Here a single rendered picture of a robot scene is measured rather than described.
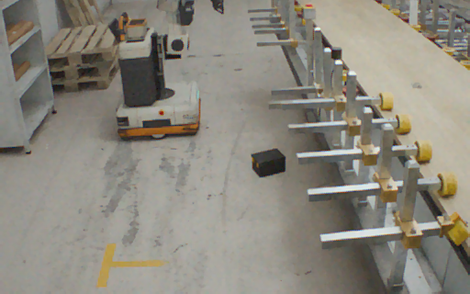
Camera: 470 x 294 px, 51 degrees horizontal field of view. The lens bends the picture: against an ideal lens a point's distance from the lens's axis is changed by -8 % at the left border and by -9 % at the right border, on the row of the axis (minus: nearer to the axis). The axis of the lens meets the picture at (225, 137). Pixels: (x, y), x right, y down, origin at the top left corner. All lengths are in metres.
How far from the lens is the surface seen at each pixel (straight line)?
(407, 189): 1.53
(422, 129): 2.33
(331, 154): 1.94
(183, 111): 4.23
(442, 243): 1.87
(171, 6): 4.22
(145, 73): 4.18
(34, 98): 5.33
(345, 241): 1.52
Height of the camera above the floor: 1.87
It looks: 26 degrees down
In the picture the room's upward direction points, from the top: 4 degrees counter-clockwise
